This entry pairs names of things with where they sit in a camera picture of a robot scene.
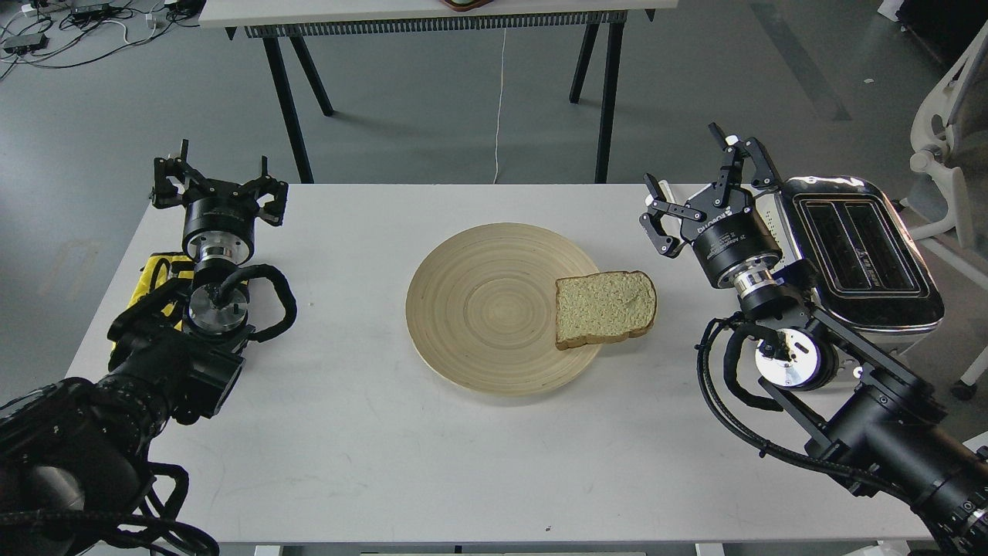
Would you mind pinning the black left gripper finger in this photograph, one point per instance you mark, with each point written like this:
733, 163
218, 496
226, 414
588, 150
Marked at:
265, 197
175, 182

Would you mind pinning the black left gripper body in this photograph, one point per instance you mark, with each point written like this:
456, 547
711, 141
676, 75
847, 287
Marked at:
219, 219

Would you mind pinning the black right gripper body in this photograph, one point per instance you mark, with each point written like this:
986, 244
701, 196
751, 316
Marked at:
730, 234

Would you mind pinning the slice of brown bread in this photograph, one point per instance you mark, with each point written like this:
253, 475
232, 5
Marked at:
603, 308

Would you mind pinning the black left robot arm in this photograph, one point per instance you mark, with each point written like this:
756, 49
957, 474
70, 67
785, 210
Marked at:
76, 454

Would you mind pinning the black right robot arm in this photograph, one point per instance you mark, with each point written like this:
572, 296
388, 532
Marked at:
872, 429

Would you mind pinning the cream and chrome toaster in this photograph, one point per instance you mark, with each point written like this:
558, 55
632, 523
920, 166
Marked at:
841, 245

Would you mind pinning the yellow and black object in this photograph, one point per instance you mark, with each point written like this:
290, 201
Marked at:
175, 294

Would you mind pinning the white background table black legs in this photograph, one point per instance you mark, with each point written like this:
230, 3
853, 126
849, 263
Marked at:
332, 61

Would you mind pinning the round bamboo plate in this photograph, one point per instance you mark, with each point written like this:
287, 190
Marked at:
481, 309

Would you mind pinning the white office chair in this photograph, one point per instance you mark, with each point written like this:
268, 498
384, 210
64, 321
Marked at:
948, 138

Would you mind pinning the brown object on background table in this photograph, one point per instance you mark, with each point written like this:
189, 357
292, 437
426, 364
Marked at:
464, 5

